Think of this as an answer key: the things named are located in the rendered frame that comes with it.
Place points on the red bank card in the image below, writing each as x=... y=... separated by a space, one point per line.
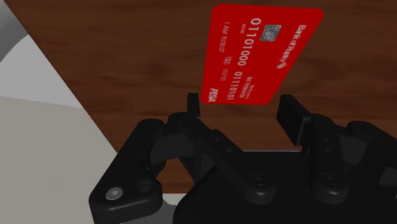
x=260 y=56

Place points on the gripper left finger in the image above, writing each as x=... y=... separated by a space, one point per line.
x=217 y=145

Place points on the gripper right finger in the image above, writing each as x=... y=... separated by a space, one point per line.
x=325 y=149

